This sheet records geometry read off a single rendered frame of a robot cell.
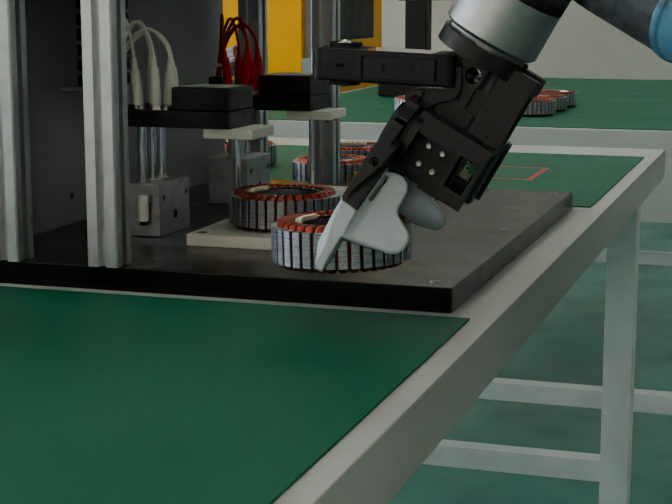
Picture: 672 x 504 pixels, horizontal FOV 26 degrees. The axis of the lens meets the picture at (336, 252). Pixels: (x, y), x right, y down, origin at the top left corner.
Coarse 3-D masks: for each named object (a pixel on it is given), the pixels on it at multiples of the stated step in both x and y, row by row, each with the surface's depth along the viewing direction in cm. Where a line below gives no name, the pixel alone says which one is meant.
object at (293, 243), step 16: (272, 224) 116; (288, 224) 113; (304, 224) 112; (320, 224) 118; (272, 240) 115; (288, 240) 112; (304, 240) 111; (272, 256) 115; (288, 256) 112; (304, 256) 111; (336, 256) 111; (352, 256) 111; (368, 256) 111; (384, 256) 112; (400, 256) 113; (320, 272) 112; (352, 272) 111
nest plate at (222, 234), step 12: (204, 228) 145; (216, 228) 145; (228, 228) 145; (192, 240) 141; (204, 240) 141; (216, 240) 141; (228, 240) 140; (240, 240) 140; (252, 240) 139; (264, 240) 139
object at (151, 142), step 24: (192, 96) 144; (216, 96) 143; (240, 96) 145; (144, 120) 145; (168, 120) 144; (192, 120) 144; (216, 120) 143; (240, 120) 145; (144, 144) 147; (144, 168) 147
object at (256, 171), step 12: (216, 156) 171; (228, 156) 170; (252, 156) 171; (264, 156) 173; (216, 168) 170; (228, 168) 169; (252, 168) 170; (264, 168) 174; (216, 180) 170; (228, 180) 169; (252, 180) 170; (264, 180) 174; (216, 192) 170; (228, 192) 170
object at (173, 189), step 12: (132, 180) 149; (156, 180) 149; (168, 180) 149; (180, 180) 151; (132, 192) 147; (144, 192) 146; (156, 192) 146; (168, 192) 148; (180, 192) 151; (132, 204) 147; (156, 204) 146; (168, 204) 148; (180, 204) 151; (132, 216) 147; (156, 216) 146; (168, 216) 148; (180, 216) 151; (132, 228) 147; (144, 228) 147; (156, 228) 147; (168, 228) 148; (180, 228) 151
